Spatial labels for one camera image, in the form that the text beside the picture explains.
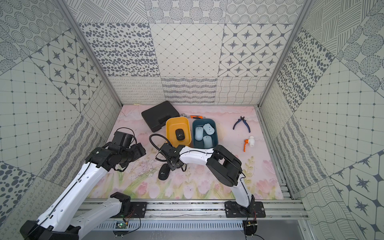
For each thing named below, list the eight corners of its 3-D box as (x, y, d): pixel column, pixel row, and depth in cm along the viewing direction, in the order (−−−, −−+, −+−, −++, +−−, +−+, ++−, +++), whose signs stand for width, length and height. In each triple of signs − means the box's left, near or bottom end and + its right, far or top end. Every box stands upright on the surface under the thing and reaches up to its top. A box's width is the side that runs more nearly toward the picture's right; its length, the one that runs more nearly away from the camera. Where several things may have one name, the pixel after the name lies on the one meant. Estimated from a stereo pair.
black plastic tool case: (153, 133, 105) (151, 129, 101) (141, 117, 115) (139, 112, 111) (181, 118, 115) (180, 113, 111) (168, 104, 125) (167, 99, 121)
